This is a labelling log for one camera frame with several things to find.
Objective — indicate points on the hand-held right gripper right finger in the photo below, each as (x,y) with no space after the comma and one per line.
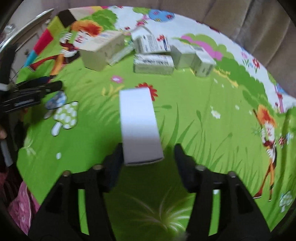
(182,160)

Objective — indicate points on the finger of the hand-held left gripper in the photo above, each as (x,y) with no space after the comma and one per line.
(34,83)
(50,89)

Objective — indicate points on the pink quilted garment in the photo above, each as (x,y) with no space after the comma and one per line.
(20,208)

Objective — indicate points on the white box with black print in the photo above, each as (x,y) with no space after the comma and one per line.
(153,63)

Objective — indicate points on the person's left hand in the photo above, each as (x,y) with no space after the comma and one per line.
(2,134)

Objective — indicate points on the large white box pink flower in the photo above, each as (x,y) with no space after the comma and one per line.
(99,55)

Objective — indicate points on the long plain white box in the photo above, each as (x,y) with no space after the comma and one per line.
(138,125)

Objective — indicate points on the small white box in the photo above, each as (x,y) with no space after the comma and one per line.
(203,64)

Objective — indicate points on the white box red blue logo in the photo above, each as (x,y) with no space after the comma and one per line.
(150,44)

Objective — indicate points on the chrome metal rail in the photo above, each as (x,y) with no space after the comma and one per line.
(27,25)

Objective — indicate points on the silver box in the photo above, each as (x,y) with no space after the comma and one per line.
(183,56)

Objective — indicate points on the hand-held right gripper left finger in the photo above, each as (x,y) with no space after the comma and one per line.
(114,162)

